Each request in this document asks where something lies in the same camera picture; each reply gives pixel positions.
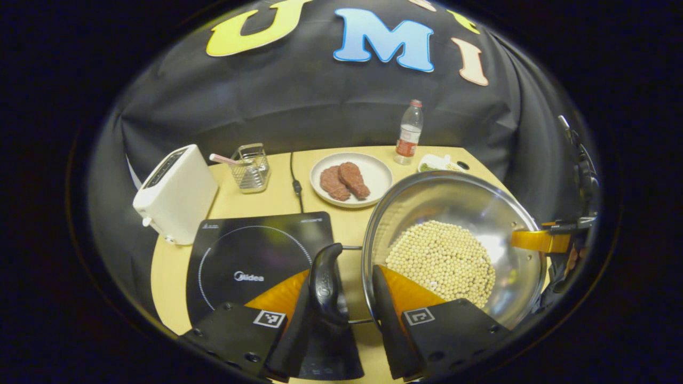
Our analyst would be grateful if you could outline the black backdrop cloth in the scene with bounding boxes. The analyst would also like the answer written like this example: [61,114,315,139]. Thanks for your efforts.
[88,0,594,321]

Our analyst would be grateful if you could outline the pile of soybeans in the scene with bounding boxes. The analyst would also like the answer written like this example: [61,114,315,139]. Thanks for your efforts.
[385,220,497,309]

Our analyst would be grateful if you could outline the black power cable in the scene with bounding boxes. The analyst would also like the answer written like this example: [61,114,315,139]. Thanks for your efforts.
[289,151,305,214]

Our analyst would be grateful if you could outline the black induction cooktop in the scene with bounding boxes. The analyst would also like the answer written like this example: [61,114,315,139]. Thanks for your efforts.
[185,211,365,381]

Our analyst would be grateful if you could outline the steel pot with black handles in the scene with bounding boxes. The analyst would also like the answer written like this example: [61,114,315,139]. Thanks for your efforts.
[309,170,549,331]

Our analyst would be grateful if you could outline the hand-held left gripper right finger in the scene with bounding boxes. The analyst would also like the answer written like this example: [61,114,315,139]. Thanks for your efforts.
[371,265,513,381]

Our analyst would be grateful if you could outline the clear wire basket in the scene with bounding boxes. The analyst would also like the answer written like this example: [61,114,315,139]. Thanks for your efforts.
[230,142,272,194]

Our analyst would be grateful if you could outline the white toaster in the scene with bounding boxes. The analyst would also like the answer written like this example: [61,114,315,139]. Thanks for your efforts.
[132,143,220,246]

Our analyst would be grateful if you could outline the round white plate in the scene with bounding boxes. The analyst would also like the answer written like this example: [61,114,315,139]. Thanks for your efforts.
[309,152,394,209]

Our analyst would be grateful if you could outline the clear plastic water bottle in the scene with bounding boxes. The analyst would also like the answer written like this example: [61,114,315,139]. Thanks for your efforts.
[393,99,425,166]

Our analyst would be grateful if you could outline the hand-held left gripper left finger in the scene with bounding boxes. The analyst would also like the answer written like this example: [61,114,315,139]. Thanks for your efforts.
[178,269,312,383]

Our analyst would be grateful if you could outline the white divided dish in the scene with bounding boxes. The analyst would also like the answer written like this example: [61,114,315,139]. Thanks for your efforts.
[418,154,465,173]

